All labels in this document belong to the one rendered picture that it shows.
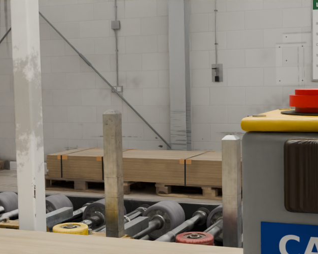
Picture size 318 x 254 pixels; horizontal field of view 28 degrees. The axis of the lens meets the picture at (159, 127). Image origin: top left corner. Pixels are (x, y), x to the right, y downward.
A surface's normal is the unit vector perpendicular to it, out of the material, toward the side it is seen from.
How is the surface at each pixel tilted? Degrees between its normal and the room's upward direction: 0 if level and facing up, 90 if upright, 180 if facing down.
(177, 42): 90
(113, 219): 90
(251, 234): 90
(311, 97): 90
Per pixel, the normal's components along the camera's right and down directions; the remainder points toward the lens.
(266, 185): -0.38, 0.07
